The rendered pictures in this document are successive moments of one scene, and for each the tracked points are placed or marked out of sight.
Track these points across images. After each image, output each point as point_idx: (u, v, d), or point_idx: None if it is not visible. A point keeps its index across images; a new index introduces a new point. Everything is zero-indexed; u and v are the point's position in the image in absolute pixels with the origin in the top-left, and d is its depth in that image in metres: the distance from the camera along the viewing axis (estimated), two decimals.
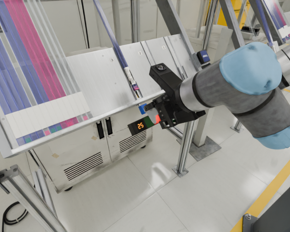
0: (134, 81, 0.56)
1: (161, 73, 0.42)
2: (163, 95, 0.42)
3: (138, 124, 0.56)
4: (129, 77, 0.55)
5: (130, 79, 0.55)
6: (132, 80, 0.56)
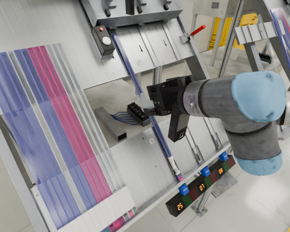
0: (178, 170, 0.54)
1: (184, 127, 0.44)
2: None
3: (177, 205, 0.55)
4: (173, 167, 0.54)
5: (175, 170, 0.54)
6: (177, 170, 0.54)
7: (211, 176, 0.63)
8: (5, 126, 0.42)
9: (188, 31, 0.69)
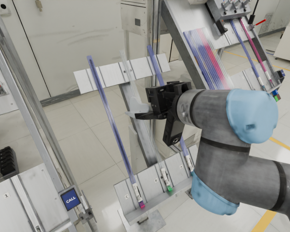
0: (141, 197, 0.55)
1: (179, 133, 0.44)
2: None
3: None
4: (136, 194, 0.54)
5: (137, 197, 0.54)
6: (139, 197, 0.55)
7: None
8: None
9: (11, 76, 0.52)
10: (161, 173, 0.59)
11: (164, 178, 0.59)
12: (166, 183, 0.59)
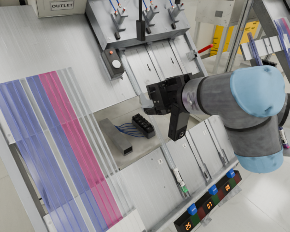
0: (286, 140, 0.72)
1: (184, 126, 0.44)
2: None
3: (186, 225, 0.55)
4: (283, 138, 0.72)
5: (284, 140, 0.72)
6: (286, 140, 0.72)
7: (219, 194, 0.63)
8: (16, 153, 0.42)
9: (195, 47, 0.69)
10: (174, 174, 0.55)
11: (178, 179, 0.54)
12: (181, 184, 0.54)
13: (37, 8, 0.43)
